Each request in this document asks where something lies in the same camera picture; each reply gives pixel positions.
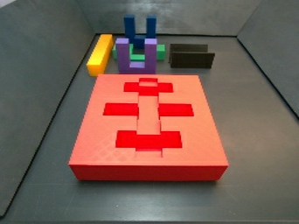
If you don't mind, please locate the purple U-shaped block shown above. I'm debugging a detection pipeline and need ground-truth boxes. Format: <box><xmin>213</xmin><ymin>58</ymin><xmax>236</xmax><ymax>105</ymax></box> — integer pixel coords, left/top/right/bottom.
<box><xmin>116</xmin><ymin>38</ymin><xmax>157</xmax><ymax>74</ymax></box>

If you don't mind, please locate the red slotted board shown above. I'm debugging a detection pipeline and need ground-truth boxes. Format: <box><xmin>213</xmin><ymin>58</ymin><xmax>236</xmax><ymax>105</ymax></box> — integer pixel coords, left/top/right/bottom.
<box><xmin>69</xmin><ymin>74</ymin><xmax>229</xmax><ymax>181</ymax></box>

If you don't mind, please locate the yellow long bar block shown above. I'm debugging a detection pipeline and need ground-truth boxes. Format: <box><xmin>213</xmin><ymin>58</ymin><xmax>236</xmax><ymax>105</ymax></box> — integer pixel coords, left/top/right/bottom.
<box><xmin>86</xmin><ymin>34</ymin><xmax>113</xmax><ymax>76</ymax></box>

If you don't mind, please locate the green block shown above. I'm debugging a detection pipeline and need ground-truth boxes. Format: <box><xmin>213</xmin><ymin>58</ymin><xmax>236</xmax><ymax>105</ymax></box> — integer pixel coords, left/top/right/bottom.
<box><xmin>112</xmin><ymin>45</ymin><xmax>165</xmax><ymax>61</ymax></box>

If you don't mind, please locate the blue U-shaped block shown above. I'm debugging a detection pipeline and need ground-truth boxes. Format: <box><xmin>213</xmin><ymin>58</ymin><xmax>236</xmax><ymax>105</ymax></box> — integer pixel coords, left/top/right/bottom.
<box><xmin>124</xmin><ymin>15</ymin><xmax>156</xmax><ymax>49</ymax></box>

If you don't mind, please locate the black angled bracket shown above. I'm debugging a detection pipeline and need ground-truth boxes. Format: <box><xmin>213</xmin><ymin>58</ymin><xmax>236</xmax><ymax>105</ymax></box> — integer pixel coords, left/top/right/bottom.
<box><xmin>169</xmin><ymin>44</ymin><xmax>214</xmax><ymax>69</ymax></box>

